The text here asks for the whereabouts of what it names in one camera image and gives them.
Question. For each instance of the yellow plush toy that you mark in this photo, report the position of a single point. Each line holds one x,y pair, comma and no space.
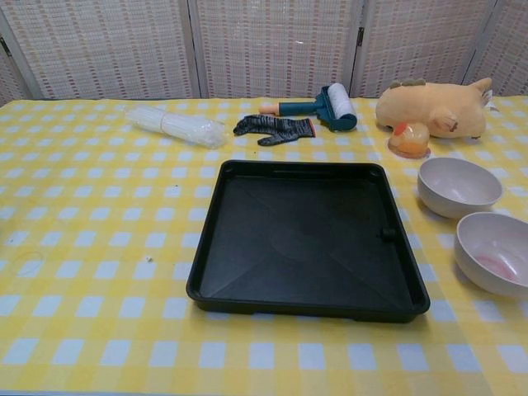
433,103

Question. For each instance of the orange fruit jelly cup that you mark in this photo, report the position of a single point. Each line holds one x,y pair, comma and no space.
412,140

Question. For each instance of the thin clear rubber band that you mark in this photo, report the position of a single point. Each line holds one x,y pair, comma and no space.
29,252

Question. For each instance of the black square plastic tray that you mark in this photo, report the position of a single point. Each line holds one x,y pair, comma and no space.
309,247

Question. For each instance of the white woven folding screen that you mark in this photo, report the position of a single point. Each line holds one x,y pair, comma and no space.
268,41

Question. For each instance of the black grey knit glove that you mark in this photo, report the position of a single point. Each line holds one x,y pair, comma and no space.
280,125

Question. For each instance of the teal lint roller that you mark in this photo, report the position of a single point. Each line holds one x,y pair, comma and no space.
338,103

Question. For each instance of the yellow white checked tablecloth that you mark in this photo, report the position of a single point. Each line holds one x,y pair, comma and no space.
103,206

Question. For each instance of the pale bowl with pink stain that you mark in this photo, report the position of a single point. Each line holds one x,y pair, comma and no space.
486,243

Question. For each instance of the pale plain bowl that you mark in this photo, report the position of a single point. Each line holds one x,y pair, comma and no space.
453,185

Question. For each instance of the bundle of clear straws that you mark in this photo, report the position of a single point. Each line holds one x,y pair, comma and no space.
177,123

